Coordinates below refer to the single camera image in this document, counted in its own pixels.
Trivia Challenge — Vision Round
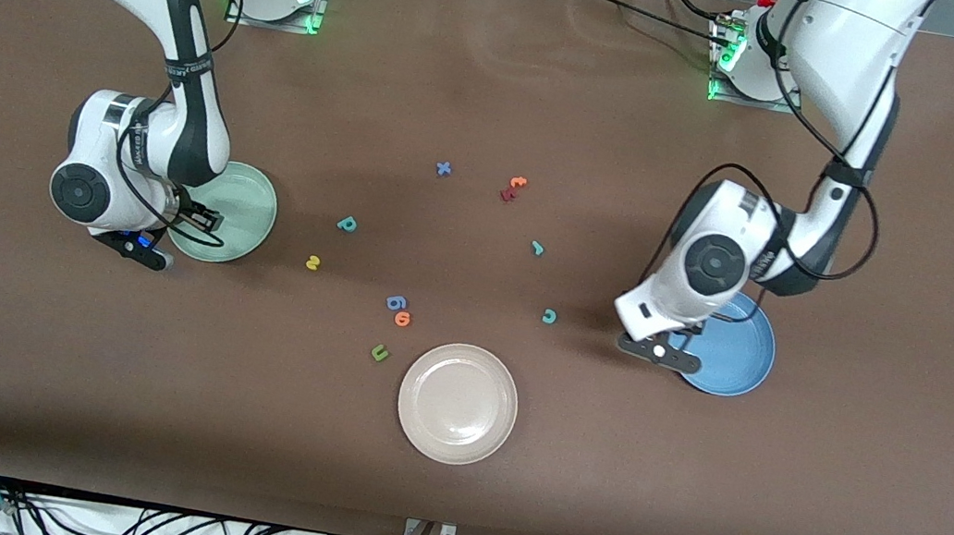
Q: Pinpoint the green plate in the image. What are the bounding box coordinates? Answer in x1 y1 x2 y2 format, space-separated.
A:
161 153 285 272

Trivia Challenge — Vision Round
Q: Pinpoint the blue plate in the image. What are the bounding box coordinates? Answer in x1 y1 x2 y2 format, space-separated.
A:
661 282 785 404

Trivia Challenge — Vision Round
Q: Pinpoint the beige plate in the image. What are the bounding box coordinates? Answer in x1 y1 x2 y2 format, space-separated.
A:
390 335 527 474

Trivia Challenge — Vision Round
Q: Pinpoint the brown table cover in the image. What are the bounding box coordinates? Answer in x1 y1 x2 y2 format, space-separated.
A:
0 0 954 535

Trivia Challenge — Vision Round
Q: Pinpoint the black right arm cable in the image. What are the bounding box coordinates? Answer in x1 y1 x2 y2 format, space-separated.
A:
103 0 338 274

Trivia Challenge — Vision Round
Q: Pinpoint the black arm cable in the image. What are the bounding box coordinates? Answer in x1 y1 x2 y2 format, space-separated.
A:
103 0 338 274
632 0 913 359

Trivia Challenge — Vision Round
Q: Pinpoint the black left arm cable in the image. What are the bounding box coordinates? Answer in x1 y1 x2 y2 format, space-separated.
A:
632 0 913 359

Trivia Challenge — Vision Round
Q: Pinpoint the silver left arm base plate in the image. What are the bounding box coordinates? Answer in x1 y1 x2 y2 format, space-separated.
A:
701 17 814 116

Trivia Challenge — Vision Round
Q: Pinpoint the black base cable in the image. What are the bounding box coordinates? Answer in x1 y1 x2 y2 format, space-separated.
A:
558 0 732 46

